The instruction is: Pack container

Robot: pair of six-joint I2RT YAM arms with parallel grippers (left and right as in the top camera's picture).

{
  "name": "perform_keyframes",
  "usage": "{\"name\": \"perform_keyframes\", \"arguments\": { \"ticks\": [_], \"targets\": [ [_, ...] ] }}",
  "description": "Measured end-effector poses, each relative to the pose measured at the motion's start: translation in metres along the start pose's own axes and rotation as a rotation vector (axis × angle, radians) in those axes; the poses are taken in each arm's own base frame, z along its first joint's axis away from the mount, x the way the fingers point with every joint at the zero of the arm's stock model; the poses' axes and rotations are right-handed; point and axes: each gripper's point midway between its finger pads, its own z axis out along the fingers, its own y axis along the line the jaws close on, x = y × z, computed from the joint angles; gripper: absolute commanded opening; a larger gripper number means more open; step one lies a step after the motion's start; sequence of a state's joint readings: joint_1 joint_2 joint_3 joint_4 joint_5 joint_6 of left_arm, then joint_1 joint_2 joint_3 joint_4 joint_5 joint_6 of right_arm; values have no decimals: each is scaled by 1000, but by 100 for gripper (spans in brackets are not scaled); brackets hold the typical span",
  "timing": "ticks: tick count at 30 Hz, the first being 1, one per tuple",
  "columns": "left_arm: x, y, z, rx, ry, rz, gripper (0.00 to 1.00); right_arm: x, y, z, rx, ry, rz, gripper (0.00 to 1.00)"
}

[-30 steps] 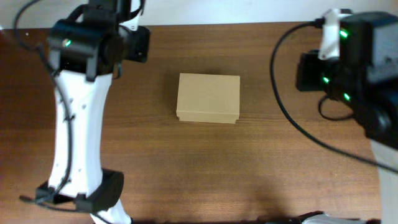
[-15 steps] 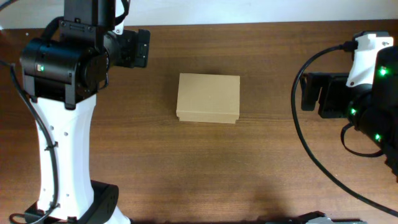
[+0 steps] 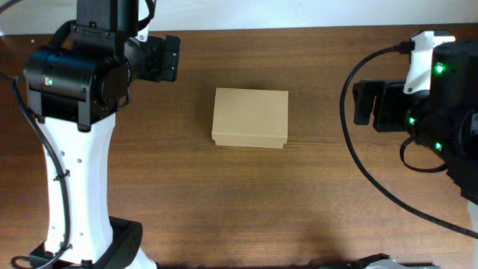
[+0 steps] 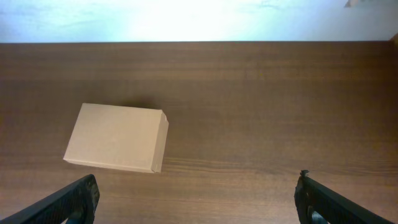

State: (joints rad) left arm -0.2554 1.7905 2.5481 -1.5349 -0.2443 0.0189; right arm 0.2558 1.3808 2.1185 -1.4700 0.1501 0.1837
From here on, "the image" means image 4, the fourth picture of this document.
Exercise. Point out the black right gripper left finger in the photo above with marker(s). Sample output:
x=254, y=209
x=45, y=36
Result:
x=75, y=203

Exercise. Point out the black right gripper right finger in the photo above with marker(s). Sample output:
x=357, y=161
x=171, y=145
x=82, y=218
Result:
x=316, y=203

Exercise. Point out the cardboard box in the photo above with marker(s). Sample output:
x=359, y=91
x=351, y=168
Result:
x=118, y=137

